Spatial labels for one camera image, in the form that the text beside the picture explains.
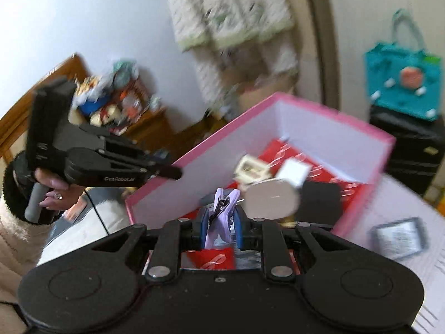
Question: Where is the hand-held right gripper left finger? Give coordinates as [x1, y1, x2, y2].
[92, 209, 211, 282]

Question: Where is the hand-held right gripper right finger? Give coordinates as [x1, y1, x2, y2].
[232, 209, 352, 282]

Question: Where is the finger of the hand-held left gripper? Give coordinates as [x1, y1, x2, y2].
[138, 163, 184, 181]
[102, 134, 172, 168]

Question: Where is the purple hair claw clip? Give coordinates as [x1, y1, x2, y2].
[204, 188, 240, 249]

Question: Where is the beige rounded case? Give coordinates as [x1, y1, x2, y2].
[244, 177, 301, 220]

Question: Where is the cream plastic adapter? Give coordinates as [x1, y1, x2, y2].
[234, 154, 273, 185]

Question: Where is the pink cardboard box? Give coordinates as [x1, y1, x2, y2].
[125, 91, 397, 272]

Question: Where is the white charger plug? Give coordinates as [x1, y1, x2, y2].
[276, 158, 312, 190]

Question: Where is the matte black box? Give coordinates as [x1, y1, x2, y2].
[299, 181, 343, 230]

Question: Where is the person's left forearm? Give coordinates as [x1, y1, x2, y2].
[0, 153, 80, 307]

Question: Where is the person's left hand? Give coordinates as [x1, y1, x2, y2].
[34, 169, 86, 211]

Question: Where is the brown wooden cabinet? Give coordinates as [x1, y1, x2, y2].
[115, 106, 174, 147]

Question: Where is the pile of colourful packets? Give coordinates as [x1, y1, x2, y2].
[71, 59, 164, 134]

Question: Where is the red sheet with white print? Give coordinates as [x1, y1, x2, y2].
[181, 139, 374, 271]

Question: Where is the dark grey pocket device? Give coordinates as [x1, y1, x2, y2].
[370, 217, 429, 261]

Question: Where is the cream and green fluffy robe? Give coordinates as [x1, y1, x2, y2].
[163, 0, 300, 112]

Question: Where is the striped tablecloth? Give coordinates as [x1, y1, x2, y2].
[36, 174, 445, 334]

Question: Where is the black suitcase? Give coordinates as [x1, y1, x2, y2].
[369, 104, 445, 197]

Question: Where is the teal felt handbag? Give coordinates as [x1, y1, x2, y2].
[364, 9, 443, 122]

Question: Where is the black cable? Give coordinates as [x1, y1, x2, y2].
[85, 188, 112, 236]

